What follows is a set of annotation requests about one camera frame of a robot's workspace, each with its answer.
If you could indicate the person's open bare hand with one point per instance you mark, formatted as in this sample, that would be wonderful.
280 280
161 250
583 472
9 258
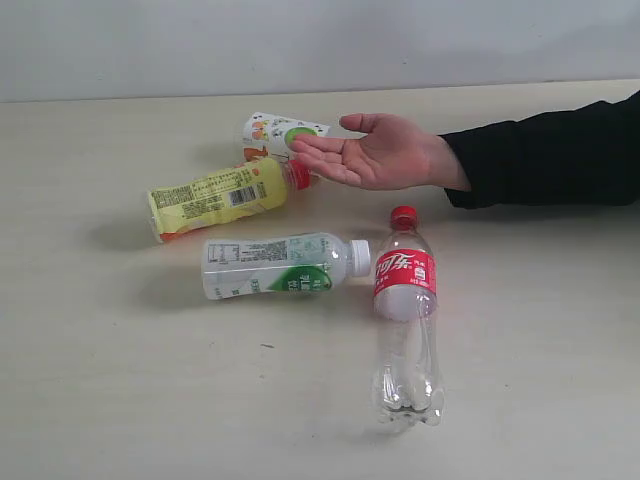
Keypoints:
392 154

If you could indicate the white pear label bottle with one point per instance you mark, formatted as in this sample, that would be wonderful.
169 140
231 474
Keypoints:
269 135

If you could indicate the green label white cap bottle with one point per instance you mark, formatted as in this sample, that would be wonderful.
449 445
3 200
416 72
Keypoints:
307 263

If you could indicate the yellow label red cap bottle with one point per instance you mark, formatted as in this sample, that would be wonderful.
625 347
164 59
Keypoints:
225 196

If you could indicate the red label cola bottle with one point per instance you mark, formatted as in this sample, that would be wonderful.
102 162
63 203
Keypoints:
407 386

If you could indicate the black sleeved forearm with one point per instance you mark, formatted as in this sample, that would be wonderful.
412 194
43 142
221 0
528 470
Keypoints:
587 156

